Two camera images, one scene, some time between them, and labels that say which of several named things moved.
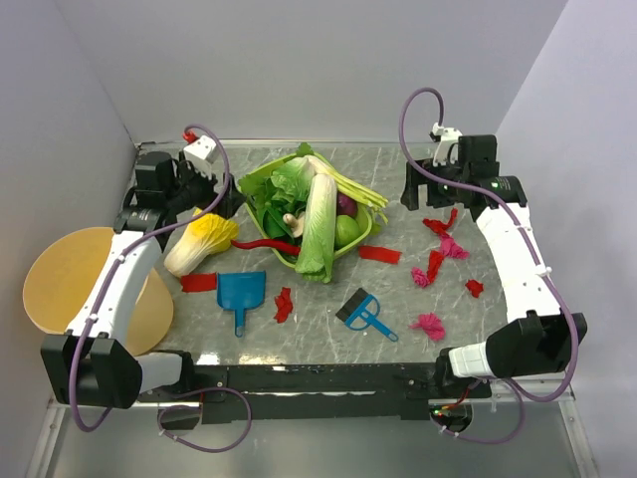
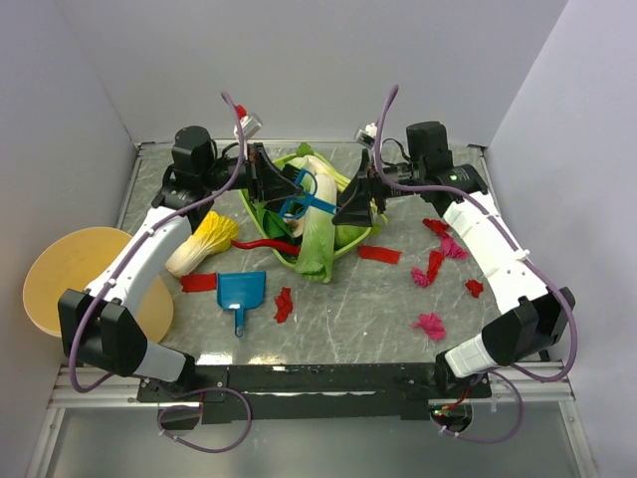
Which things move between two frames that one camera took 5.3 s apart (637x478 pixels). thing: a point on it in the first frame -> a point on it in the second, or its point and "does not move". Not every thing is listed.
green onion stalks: (349, 186) does not move
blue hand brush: (359, 313) -> (297, 206)
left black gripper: (230, 201) -> (265, 182)
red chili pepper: (268, 243) does not move
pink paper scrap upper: (450, 249) does not move
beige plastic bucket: (62, 272) does not move
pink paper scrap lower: (432, 325) does not move
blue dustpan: (240, 291) does not move
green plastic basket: (277, 196) does not move
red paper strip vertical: (434, 262) does not move
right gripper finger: (413, 178) -> (357, 206)
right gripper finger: (440, 195) -> (356, 212)
